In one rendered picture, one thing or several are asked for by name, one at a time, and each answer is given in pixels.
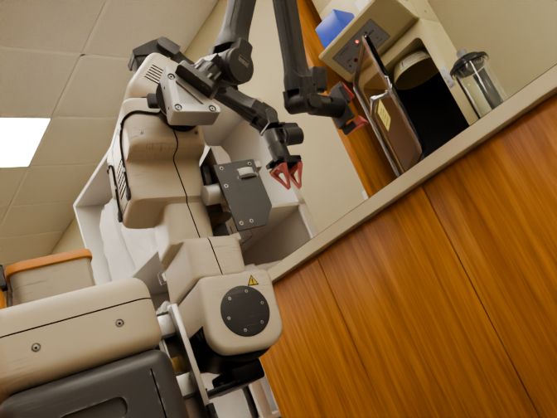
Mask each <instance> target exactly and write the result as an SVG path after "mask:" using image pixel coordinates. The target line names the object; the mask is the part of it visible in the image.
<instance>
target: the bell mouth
mask: <svg viewBox="0 0 557 418"><path fill-rule="evenodd" d="M421 61H423V62H422V63H420V64H419V65H418V66H416V67H415V68H413V69H411V70H408V69H409V68H410V67H411V66H413V65H415V64H417V63H419V62H421ZM438 72H439V70H438V68H437V66H436V65H435V63H434V61H433V59H432V57H431V55H430V54H429V52H428V50H427V48H426V47H423V48H419V49H416V50H414V51H411V52H410V53H408V54H406V55H405V56H403V57H402V58H401V59H400V60H399V61H398V62H397V63H396V64H395V68H394V78H395V88H396V89H397V90H408V89H412V88H414V87H416V86H418V85H422V84H423V83H424V82H426V81H427V80H429V79H431V78H432V77H434V76H435V75H436V74H437V73H438Z"/></svg>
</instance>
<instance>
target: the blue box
mask: <svg viewBox="0 0 557 418"><path fill-rule="evenodd" d="M354 17H355V16H354V14H353V13H351V12H344V11H340V10H336V9H332V10H331V12H330V13H329V14H328V15H327V16H326V17H325V19H324V20H323V21H322V22H321V23H320V24H319V26H318V27H317V28H316V29H315V30H316V32H317V34H318V36H319V38H320V40H321V42H322V45H323V47H324V49H326V48H327V47H328V46H329V45H330V44H331V43H332V41H333V40H334V39H335V38H336V37H337V36H338V35H339V34H340V33H341V32H342V31H343V29H344V28H345V27H346V26H347V25H348V24H349V23H350V22H351V21H352V20H353V18H354Z"/></svg>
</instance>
